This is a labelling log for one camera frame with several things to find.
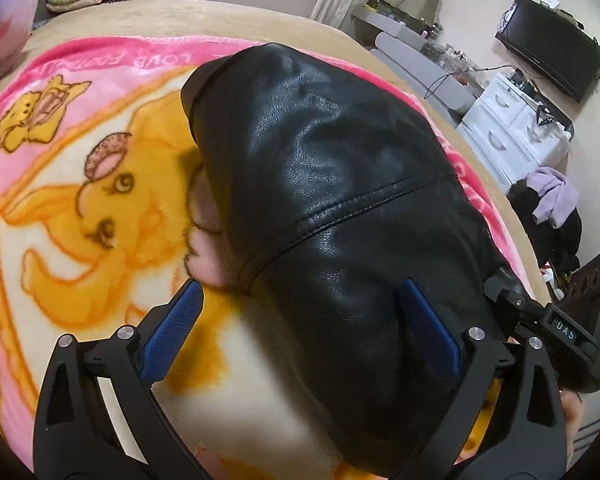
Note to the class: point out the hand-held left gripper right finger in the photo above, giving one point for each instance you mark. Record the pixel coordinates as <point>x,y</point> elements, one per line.
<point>430,335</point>

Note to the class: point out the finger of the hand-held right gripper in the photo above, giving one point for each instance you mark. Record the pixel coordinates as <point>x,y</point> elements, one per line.
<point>505,292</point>

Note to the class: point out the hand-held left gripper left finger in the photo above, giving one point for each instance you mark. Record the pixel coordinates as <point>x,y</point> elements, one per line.
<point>172,340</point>

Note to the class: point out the black leather jacket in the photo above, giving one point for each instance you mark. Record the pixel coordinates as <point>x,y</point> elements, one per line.
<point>340,210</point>

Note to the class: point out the dark clothes heap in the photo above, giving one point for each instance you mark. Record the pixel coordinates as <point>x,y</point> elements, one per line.
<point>555,240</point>

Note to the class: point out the person's right hand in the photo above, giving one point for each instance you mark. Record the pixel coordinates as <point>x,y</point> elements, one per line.
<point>574,420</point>

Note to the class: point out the person's left hand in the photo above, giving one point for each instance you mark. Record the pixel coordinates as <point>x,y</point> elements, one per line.
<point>211,467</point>

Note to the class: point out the lilac garment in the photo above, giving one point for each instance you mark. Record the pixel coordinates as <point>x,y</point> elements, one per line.
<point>555,197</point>

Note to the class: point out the pink printed blanket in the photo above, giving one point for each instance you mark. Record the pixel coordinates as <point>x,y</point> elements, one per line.
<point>80,210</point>

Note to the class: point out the white drawer cabinet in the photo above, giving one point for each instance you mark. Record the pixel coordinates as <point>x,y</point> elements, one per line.
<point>510,125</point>

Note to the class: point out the black flat television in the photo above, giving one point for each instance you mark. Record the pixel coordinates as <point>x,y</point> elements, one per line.
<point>550,47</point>

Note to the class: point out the grey dressing table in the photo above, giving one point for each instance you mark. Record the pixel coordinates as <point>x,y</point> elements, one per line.
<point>410,50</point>

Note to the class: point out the arched mirror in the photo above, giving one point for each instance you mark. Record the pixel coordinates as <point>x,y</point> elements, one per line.
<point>430,2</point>

